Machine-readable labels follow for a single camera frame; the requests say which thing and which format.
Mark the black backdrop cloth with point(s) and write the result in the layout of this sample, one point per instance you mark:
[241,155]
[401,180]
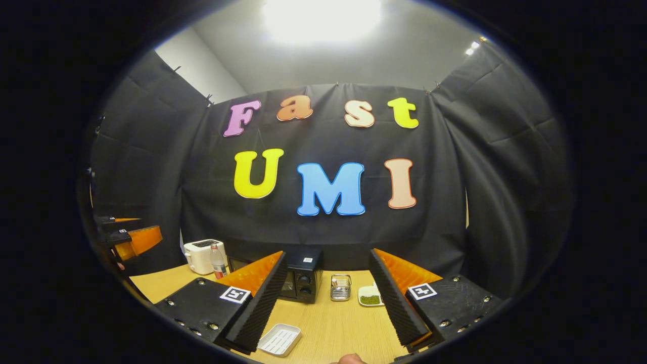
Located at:
[328,227]

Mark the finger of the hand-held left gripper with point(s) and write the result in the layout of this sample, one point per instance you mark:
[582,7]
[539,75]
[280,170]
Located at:
[144,240]
[113,220]

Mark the black electric oven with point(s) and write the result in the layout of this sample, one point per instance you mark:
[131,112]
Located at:
[303,278]

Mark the white toaster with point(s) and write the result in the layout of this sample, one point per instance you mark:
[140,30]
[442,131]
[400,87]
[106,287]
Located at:
[198,258]

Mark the white plastic tray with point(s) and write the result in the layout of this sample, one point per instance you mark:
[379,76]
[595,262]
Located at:
[279,339]

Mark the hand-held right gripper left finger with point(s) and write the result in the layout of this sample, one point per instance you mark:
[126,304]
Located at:
[263,298]

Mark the clear bottle with red label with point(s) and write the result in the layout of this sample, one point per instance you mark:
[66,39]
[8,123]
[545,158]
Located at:
[218,265]

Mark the white divided dish of beans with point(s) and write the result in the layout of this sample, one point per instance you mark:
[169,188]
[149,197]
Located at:
[369,298]

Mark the small ceiling light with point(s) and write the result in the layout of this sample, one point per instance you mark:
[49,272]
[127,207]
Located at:
[475,46]

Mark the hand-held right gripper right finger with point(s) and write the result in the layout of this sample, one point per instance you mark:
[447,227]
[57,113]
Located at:
[394,303]

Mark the large ceiling light panel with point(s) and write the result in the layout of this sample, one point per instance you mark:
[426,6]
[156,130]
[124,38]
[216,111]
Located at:
[321,17]

